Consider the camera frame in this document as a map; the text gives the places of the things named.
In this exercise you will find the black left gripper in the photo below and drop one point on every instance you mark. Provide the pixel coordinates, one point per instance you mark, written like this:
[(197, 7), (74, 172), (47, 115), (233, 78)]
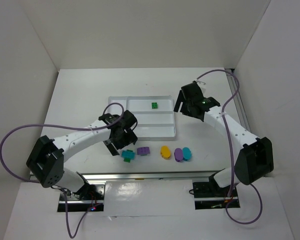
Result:
[(120, 141)]

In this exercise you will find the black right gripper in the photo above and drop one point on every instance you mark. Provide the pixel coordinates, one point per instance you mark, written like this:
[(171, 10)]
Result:
[(187, 106)]

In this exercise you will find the teal long lego brick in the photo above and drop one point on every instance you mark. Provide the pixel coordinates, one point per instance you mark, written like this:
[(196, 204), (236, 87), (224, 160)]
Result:
[(128, 154)]

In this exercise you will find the green long lego brick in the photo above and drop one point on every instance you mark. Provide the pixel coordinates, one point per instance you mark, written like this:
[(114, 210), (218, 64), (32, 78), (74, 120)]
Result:
[(127, 160)]

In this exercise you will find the purple square lego brick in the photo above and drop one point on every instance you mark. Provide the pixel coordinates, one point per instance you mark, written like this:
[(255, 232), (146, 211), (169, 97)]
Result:
[(143, 151)]

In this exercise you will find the white compartment tray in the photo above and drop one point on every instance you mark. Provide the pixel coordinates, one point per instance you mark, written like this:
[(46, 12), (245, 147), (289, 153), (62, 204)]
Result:
[(152, 124)]

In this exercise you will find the yellow oval lego brick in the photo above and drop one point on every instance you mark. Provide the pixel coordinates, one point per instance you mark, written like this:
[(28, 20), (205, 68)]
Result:
[(165, 152)]

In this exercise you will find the teal oval lego brick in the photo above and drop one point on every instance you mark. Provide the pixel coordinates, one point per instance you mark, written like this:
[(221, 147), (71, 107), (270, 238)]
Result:
[(187, 154)]

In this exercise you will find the purple oval lego brick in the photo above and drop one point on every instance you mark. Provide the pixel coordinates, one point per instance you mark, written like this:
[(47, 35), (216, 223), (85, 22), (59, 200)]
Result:
[(178, 155)]

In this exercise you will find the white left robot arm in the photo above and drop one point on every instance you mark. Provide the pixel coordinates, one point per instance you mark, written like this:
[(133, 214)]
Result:
[(47, 158)]

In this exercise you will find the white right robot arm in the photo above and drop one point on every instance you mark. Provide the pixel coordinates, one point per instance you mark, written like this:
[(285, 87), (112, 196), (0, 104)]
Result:
[(251, 157)]

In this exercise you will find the green square lego brick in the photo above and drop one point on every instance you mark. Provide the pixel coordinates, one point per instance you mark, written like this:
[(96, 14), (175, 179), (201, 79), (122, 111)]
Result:
[(154, 105)]

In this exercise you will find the aluminium rail right side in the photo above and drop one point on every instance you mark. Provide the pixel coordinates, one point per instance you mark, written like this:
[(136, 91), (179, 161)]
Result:
[(236, 107)]

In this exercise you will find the aluminium rail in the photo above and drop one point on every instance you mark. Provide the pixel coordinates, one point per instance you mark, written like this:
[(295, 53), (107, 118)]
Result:
[(236, 107), (147, 175)]

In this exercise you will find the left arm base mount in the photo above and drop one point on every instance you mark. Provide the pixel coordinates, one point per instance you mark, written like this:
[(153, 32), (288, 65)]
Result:
[(75, 203)]

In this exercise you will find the aluminium front rail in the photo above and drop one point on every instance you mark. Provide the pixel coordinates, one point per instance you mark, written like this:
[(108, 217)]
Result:
[(147, 175)]

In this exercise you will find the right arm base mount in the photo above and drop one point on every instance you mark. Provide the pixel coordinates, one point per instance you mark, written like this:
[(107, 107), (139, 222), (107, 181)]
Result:
[(205, 198)]

